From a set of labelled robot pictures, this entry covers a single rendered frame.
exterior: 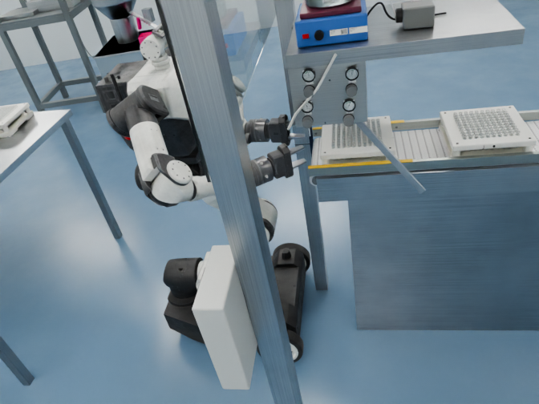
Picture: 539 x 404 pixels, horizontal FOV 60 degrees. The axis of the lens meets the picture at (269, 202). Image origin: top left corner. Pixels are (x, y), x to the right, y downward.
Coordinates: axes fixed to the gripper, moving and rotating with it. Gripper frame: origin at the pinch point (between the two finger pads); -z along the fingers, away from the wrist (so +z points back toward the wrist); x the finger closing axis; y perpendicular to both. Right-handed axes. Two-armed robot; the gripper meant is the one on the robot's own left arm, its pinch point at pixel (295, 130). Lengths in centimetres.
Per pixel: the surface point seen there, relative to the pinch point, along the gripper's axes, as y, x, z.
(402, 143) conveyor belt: -1.6, 7.4, -38.0
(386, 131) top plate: 2.3, 0.1, -32.8
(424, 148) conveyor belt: 1.7, 7.4, -45.6
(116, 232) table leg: -34, 90, 136
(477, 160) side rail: 13, 5, -62
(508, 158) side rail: 12, 5, -70
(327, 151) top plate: 15.0, 0.0, -14.4
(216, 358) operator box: 101, -5, -7
